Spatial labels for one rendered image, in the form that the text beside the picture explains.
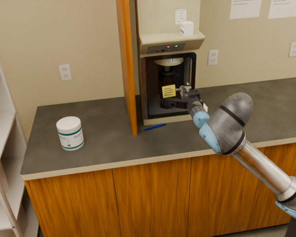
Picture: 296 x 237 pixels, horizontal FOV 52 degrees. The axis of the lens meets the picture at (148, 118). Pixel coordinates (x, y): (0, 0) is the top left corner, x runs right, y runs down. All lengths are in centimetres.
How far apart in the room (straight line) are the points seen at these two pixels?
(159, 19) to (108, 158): 77
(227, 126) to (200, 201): 100
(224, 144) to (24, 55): 146
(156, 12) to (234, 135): 78
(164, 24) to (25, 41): 92
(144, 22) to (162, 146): 67
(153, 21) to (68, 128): 71
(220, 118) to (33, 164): 105
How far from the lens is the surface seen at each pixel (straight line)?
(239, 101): 114
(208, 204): 209
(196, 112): 147
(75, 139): 173
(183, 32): 159
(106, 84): 220
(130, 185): 181
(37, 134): 197
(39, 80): 221
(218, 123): 112
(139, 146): 173
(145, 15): 161
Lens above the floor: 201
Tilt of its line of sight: 33 degrees down
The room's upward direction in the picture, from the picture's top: 2 degrees counter-clockwise
